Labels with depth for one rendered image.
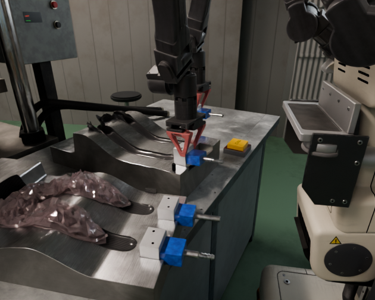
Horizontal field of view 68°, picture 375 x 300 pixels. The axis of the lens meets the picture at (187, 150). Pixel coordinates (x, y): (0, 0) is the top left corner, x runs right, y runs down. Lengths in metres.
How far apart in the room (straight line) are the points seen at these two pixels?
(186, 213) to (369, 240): 0.42
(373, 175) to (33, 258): 0.69
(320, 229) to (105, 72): 3.14
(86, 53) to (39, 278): 3.19
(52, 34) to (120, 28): 1.99
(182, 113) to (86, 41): 2.98
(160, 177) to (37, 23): 0.94
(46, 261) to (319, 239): 0.57
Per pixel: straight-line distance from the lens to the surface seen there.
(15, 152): 1.25
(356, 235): 0.76
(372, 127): 0.67
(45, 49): 1.46
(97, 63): 3.58
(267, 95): 3.28
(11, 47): 1.23
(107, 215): 0.63
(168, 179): 0.73
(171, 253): 0.52
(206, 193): 0.79
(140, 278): 0.51
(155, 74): 0.71
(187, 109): 0.68
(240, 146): 1.00
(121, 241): 0.59
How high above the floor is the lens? 1.24
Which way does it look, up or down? 25 degrees down
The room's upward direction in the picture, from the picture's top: straight up
